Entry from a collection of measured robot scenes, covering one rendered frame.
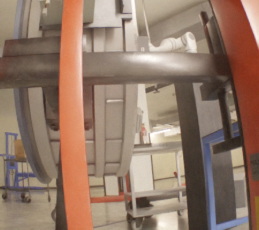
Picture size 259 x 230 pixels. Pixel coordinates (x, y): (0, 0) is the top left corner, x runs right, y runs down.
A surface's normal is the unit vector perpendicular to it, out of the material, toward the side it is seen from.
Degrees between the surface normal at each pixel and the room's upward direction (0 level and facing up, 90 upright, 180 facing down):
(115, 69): 90
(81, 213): 90
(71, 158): 90
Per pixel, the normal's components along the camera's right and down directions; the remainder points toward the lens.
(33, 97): 0.17, 0.30
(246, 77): -0.99, 0.04
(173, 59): 0.14, -0.32
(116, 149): 0.14, 0.64
